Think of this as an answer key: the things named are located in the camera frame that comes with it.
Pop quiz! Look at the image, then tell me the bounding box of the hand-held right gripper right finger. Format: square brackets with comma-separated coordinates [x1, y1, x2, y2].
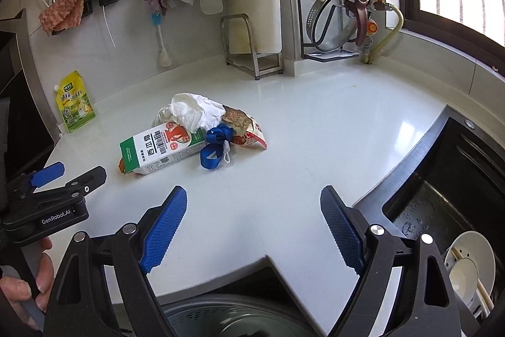
[319, 185, 462, 337]

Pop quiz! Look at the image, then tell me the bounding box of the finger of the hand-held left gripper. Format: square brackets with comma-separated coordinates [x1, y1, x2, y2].
[65, 165, 107, 199]
[18, 162, 65, 190]

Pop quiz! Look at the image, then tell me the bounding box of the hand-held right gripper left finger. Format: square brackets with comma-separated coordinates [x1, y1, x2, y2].
[41, 185, 188, 337]

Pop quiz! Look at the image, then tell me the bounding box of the white green carton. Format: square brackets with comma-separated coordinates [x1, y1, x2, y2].
[118, 122, 208, 177]

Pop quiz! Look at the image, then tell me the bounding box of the blue strap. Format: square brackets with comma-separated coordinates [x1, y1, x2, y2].
[199, 124, 235, 170]

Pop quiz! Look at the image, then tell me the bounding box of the grey perforated trash bin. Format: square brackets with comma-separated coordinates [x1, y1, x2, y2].
[160, 293, 316, 337]

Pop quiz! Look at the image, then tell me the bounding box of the white paper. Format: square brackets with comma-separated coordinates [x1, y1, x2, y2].
[152, 93, 226, 132]

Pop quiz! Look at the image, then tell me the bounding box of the red brown snack wrapper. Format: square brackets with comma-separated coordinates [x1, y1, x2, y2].
[221, 106, 268, 149]

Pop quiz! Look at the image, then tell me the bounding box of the person's left hand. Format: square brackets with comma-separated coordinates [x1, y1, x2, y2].
[0, 238, 55, 335]

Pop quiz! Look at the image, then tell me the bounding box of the black kitchen appliance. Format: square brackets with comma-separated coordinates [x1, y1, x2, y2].
[0, 9, 60, 180]

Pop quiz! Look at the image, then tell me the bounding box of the yellow green seasoning pouch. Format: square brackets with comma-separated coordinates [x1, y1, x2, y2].
[53, 70, 96, 133]

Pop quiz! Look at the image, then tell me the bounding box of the black kitchen sink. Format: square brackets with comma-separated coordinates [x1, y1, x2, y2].
[351, 104, 505, 337]

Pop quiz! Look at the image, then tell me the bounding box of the white bowl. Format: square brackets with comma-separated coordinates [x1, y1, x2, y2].
[444, 231, 496, 316]

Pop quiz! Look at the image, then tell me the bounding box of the blue white bottle brush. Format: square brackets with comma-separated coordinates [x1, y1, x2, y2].
[150, 12, 173, 68]

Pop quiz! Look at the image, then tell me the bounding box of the thin white stick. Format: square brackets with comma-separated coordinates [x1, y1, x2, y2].
[102, 5, 116, 48]

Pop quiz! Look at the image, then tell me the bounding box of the wooden chopstick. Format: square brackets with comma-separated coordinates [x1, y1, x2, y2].
[452, 247, 494, 318]

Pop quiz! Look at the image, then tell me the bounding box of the pink dishcloth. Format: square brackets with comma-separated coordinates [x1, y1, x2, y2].
[38, 0, 88, 35]

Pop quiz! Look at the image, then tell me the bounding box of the metal cutting board stand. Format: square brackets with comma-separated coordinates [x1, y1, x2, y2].
[220, 13, 285, 80]

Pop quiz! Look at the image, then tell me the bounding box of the glass pot lid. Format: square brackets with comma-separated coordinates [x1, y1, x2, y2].
[306, 0, 373, 52]

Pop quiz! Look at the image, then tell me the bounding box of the gas valve with orange knob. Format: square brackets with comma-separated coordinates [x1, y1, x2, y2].
[365, 0, 389, 53]

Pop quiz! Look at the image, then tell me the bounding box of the black wire lid rack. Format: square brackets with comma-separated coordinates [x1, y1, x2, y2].
[296, 0, 373, 60]

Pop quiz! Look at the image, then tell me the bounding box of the yellow gas hose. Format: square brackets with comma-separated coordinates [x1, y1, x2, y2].
[363, 3, 404, 64]

